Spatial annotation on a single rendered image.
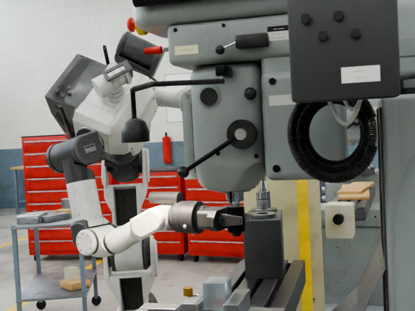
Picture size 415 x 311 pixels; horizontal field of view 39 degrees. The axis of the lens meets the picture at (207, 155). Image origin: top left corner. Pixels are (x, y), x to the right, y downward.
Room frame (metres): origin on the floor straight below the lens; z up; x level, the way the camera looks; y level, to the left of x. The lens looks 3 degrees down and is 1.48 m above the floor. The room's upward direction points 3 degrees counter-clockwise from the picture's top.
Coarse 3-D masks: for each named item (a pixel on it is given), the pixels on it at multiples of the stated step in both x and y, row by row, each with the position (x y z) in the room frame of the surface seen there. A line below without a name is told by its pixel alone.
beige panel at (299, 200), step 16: (272, 192) 3.25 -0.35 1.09; (288, 192) 3.22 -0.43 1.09; (304, 192) 3.20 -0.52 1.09; (288, 208) 3.22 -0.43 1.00; (304, 208) 3.20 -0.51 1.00; (320, 208) 3.20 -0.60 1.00; (288, 224) 3.23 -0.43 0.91; (304, 224) 3.20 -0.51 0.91; (320, 224) 3.18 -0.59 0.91; (288, 240) 3.23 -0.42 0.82; (304, 240) 3.20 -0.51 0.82; (320, 240) 3.18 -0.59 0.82; (288, 256) 3.23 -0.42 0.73; (304, 256) 3.20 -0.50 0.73; (320, 256) 3.18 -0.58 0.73; (320, 272) 3.18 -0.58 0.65; (304, 288) 3.20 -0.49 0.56; (320, 288) 3.19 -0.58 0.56; (304, 304) 3.20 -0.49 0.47; (320, 304) 3.19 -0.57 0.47
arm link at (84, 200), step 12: (84, 180) 1.79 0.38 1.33; (72, 192) 1.78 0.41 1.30; (84, 192) 1.78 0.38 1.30; (96, 192) 1.81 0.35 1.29; (72, 204) 1.78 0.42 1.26; (84, 204) 1.77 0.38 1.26; (96, 204) 1.80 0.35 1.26; (72, 216) 1.79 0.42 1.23; (84, 216) 1.77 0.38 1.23; (96, 216) 1.78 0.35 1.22; (72, 228) 1.77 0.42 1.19; (84, 228) 1.75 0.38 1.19; (84, 240) 1.73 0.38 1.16; (96, 240) 1.72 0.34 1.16; (84, 252) 1.73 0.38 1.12
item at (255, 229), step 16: (256, 208) 2.03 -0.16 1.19; (272, 208) 2.01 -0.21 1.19; (256, 224) 1.85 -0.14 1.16; (272, 224) 1.84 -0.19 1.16; (256, 240) 1.85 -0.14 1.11; (272, 240) 1.84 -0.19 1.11; (256, 256) 1.85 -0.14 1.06; (272, 256) 1.84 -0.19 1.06; (256, 272) 1.85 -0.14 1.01; (272, 272) 1.84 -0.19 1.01
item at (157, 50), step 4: (148, 48) 1.69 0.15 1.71; (152, 48) 1.69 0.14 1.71; (156, 48) 1.68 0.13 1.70; (160, 48) 1.68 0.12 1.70; (164, 48) 1.68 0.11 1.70; (168, 48) 1.68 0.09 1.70; (144, 52) 1.70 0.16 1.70; (148, 52) 1.69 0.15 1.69; (152, 52) 1.69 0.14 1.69; (156, 52) 1.69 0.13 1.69; (160, 52) 1.68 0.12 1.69
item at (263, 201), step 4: (256, 196) 2.00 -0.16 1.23; (260, 196) 1.98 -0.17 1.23; (264, 196) 1.98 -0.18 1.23; (268, 196) 1.99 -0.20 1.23; (256, 200) 2.00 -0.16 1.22; (260, 200) 1.99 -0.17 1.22; (264, 200) 1.98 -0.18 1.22; (268, 200) 1.99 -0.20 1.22; (260, 204) 1.99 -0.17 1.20; (264, 204) 1.98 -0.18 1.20; (268, 204) 1.99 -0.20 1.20; (260, 208) 1.99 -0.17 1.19; (264, 208) 1.98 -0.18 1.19; (268, 208) 1.99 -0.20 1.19
